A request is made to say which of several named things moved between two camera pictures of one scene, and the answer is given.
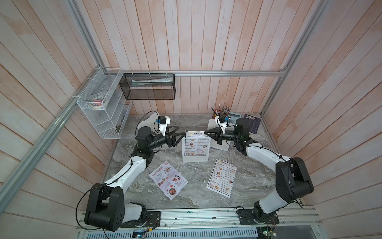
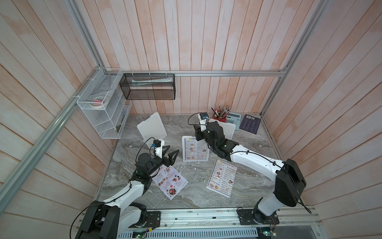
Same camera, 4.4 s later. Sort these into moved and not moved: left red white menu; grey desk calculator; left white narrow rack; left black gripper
Moved: left black gripper
Not moved: grey desk calculator; left white narrow rack; left red white menu
